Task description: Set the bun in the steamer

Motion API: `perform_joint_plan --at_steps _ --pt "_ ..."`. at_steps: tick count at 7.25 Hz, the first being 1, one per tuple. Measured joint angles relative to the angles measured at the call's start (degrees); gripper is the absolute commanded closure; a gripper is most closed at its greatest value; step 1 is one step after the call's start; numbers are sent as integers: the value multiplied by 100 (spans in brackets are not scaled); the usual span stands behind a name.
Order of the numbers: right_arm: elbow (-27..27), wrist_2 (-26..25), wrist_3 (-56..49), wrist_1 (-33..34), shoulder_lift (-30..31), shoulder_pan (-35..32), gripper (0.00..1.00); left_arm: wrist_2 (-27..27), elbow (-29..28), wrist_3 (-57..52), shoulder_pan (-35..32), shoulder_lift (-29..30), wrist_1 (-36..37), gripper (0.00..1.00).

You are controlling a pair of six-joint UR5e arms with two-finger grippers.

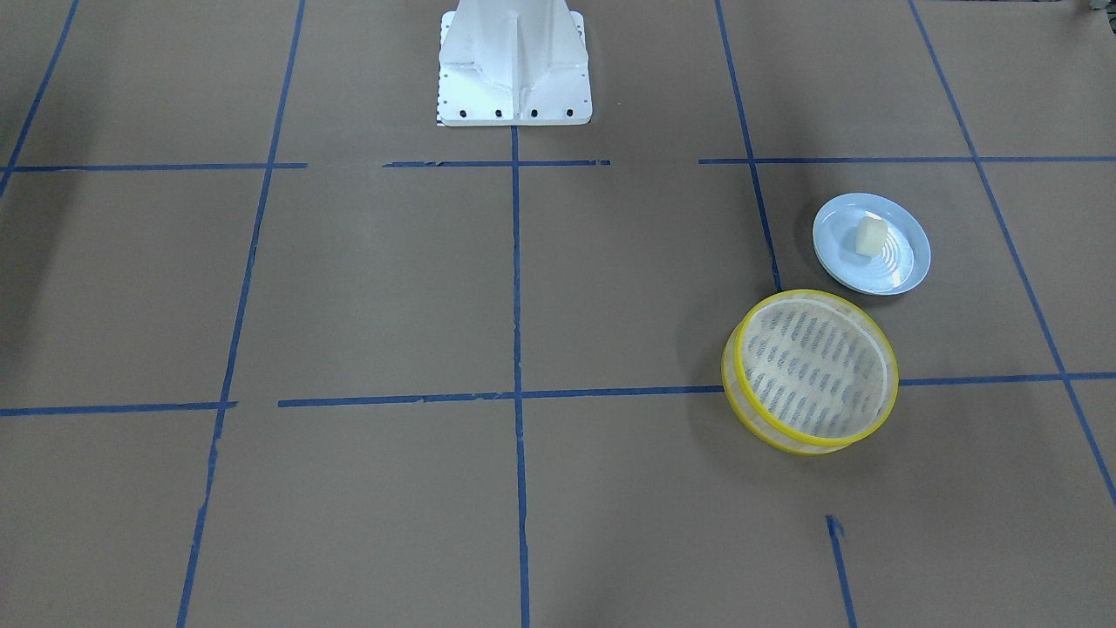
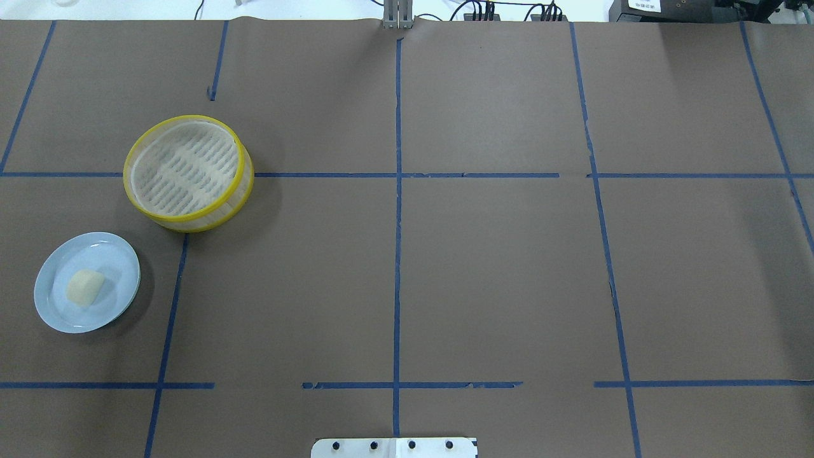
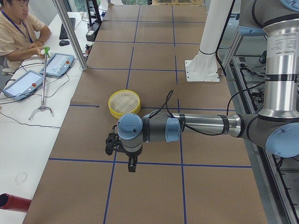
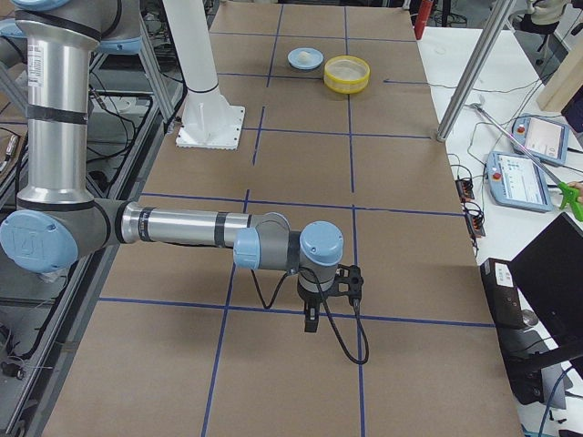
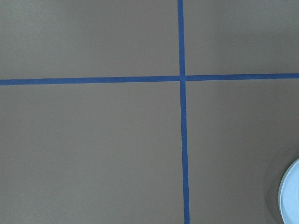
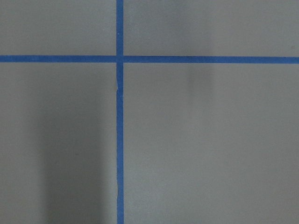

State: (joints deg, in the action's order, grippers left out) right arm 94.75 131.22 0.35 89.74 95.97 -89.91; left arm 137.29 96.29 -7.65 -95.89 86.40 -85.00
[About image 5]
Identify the blue tape strip lengthwise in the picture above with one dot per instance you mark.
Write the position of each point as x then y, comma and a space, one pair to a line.
184, 144

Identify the white round plate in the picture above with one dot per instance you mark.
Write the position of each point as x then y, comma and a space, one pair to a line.
288, 195

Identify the blue tape strip crosswise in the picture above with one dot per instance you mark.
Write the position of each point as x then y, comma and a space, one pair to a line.
141, 79

